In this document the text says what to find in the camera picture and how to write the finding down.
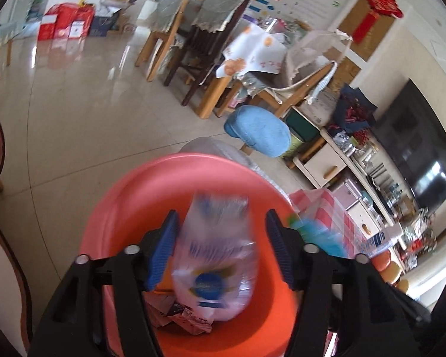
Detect light wooden chair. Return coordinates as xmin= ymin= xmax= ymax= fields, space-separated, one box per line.
xmin=136 ymin=0 xmax=194 ymax=82
xmin=241 ymin=59 xmax=350 ymax=120

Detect black flat television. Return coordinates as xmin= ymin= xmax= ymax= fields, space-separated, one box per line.
xmin=372 ymin=78 xmax=446 ymax=212

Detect red apple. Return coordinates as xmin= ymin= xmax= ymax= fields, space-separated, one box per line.
xmin=370 ymin=250 xmax=392 ymax=272

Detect dark blue flower bouquet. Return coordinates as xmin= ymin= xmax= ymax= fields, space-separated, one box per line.
xmin=332 ymin=85 xmax=378 ymax=134

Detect pink plastic bin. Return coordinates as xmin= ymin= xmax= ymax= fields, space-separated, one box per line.
xmin=78 ymin=152 xmax=301 ymax=357

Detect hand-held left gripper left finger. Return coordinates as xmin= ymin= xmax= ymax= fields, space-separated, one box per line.
xmin=30 ymin=210 xmax=180 ymax=357

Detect blue round stool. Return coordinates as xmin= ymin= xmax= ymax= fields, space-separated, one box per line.
xmin=224 ymin=105 xmax=292 ymax=158

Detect large red knot ornament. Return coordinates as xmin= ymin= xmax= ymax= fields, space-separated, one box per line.
xmin=351 ymin=0 xmax=404 ymax=43

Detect grey lace cloth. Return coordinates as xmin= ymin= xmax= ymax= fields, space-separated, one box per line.
xmin=191 ymin=0 xmax=253 ymax=34
xmin=149 ymin=0 xmax=194 ymax=32

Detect red snack packet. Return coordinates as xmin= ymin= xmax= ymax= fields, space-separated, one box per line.
xmin=145 ymin=292 xmax=213 ymax=334

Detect green blue snack packet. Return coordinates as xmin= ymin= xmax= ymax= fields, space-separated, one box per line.
xmin=288 ymin=214 xmax=352 ymax=259

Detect dark wooden chair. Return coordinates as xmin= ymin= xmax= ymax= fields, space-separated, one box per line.
xmin=164 ymin=0 xmax=253 ymax=107

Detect white drink bottle blue label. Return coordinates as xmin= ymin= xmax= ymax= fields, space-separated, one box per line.
xmin=357 ymin=231 xmax=398 ymax=259

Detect Magicday clear plastic packet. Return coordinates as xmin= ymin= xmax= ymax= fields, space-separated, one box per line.
xmin=171 ymin=191 xmax=259 ymax=322

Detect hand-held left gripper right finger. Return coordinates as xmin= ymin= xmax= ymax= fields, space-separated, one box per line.
xmin=265 ymin=209 xmax=420 ymax=357

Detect red gift boxes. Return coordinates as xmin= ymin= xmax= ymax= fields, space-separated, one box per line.
xmin=37 ymin=3 xmax=95 ymax=41

